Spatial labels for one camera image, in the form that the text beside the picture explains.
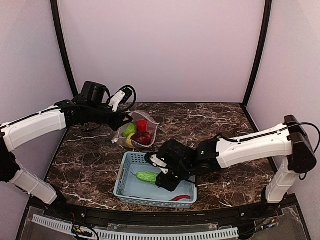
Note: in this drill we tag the bright red toy pepper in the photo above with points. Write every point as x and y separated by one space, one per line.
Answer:
142 126

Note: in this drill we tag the white slotted cable duct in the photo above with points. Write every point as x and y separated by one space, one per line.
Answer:
138 232

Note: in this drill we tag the yellow toy pepper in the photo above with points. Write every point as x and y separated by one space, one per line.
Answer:
129 141

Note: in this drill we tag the green toy bitter gourd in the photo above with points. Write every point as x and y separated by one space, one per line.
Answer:
147 177

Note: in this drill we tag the dark red toy pepper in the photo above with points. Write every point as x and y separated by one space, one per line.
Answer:
142 137

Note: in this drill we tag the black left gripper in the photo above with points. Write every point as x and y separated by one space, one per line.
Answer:
116 120

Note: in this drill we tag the light blue plastic basket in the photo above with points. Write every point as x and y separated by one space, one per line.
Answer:
131 190

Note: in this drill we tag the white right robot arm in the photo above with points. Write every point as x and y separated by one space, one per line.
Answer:
288 140

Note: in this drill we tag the red toy chili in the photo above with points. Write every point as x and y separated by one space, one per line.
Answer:
181 197

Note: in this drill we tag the green toy pepper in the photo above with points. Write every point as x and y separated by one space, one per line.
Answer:
131 129

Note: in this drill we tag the clear zip top bag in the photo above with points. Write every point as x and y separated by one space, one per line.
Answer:
137 116

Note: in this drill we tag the black enclosure frame post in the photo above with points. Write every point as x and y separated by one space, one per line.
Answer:
62 46

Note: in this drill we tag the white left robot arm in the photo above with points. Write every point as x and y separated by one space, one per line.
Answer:
94 104

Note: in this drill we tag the black right frame post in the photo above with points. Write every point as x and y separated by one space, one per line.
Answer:
259 52

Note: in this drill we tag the black front frame rail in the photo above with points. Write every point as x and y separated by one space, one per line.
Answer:
223 216

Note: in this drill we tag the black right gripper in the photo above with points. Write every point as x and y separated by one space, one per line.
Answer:
166 174

